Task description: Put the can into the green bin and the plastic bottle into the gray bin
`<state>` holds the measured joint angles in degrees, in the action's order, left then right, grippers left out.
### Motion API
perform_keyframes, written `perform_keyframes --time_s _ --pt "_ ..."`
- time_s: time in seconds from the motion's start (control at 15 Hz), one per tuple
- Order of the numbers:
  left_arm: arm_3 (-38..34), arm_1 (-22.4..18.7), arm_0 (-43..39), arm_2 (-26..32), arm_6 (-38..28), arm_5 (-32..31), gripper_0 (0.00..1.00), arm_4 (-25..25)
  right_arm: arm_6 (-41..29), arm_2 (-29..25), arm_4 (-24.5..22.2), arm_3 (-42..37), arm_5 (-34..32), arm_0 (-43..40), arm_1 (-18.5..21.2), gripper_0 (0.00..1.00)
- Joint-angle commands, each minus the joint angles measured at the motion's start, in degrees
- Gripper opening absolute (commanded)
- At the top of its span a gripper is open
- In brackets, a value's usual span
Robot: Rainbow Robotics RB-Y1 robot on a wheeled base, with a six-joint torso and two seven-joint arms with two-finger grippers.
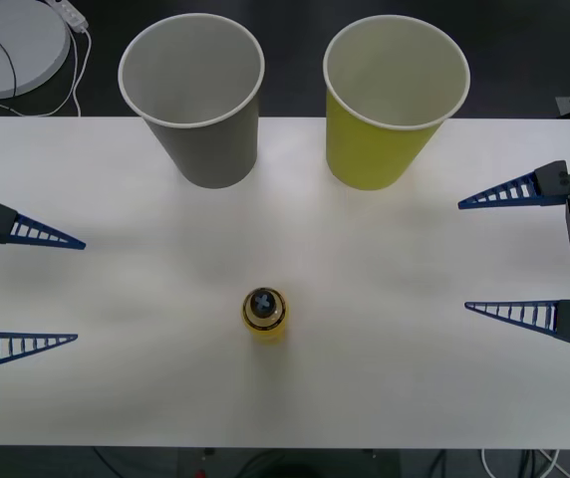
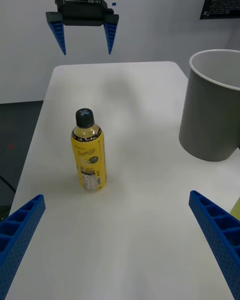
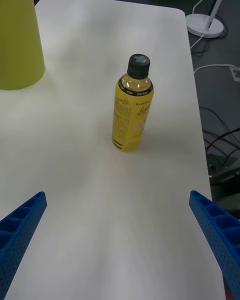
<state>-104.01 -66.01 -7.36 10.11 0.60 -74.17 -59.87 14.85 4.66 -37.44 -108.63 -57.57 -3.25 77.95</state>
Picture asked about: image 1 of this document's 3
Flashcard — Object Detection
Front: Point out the yellow bottle with black cap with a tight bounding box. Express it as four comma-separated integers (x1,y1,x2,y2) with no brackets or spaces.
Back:
238,286,290,346

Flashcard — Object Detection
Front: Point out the yellow-green plastic waste bin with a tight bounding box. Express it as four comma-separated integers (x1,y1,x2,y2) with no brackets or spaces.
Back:
321,13,471,191

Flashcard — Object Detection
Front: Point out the round pale grey floor base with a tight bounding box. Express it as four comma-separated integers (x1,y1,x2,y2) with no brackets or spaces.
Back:
0,0,73,101

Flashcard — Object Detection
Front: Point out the grey plastic waste bin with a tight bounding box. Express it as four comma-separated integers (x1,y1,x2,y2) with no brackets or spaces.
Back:
117,13,266,189

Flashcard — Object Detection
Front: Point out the white power strip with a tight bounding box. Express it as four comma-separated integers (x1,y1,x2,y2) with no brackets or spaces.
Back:
45,0,90,34

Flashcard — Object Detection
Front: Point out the white cable under table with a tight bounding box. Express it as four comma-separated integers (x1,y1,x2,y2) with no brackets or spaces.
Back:
480,447,570,478

